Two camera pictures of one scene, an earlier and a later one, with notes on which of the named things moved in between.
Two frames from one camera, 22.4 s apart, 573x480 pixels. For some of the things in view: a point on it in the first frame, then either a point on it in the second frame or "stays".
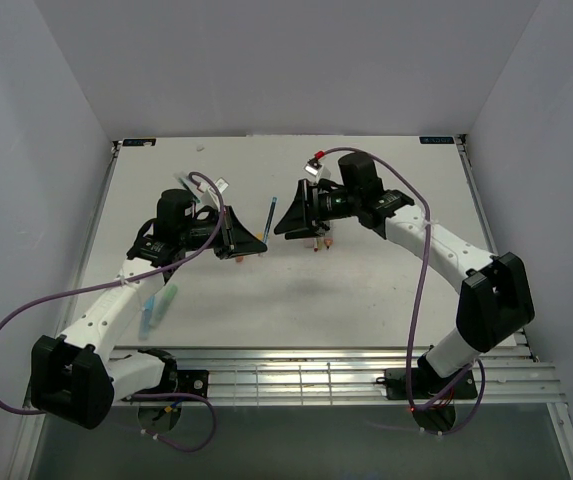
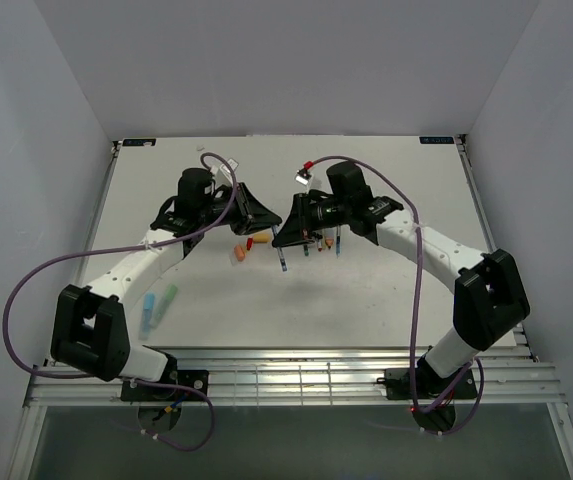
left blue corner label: [138, 142] stays
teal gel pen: [269, 219] to [338, 243]
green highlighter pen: [163, 306] stays
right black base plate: [427, 383] stays
